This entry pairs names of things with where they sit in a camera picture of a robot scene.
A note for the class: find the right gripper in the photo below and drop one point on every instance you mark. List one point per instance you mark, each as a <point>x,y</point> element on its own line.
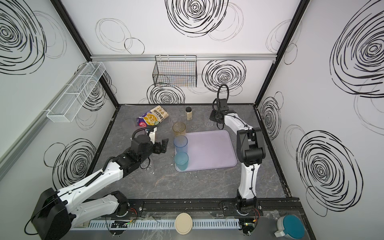
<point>215,117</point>

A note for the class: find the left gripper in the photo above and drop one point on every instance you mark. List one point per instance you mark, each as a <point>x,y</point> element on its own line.
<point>160,146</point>

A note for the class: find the blue drinking glass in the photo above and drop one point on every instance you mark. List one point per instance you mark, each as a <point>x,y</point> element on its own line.
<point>181,144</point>

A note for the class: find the yellow drinking glass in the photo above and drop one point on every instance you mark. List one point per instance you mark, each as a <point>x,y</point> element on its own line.
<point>179,129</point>

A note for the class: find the teal drinking glass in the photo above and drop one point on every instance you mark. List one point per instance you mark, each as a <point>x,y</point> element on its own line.
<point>181,160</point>

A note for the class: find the lilac plastic tray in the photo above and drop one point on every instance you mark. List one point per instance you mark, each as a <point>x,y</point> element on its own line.
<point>209,150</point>

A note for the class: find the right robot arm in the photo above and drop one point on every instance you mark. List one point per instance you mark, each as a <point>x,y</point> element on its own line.
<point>250,150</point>

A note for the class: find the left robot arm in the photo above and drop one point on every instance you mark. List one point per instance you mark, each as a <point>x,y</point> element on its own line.
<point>57,212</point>

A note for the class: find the clear glass near tray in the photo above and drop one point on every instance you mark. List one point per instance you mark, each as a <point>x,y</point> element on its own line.
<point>208,123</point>

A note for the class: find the colourful snack bag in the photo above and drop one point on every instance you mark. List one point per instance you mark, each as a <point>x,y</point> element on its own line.
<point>153,117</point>

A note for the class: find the spice bottle black cap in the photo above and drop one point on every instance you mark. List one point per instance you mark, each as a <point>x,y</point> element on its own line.
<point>189,114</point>

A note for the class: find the beige round lid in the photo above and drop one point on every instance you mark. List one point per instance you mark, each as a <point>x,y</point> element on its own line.
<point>183,223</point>

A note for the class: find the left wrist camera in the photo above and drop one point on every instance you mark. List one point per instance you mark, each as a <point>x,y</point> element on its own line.
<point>152,134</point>

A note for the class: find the black wire basket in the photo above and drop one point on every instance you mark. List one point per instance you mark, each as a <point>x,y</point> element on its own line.
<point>176,70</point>

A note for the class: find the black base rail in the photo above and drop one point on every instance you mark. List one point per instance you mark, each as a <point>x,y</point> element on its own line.
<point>226,207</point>

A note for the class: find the white slotted cable duct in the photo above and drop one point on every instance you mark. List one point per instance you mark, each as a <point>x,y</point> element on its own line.
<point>199,224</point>

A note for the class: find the white mesh wall shelf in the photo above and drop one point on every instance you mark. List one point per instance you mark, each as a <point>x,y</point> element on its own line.
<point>83,91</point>

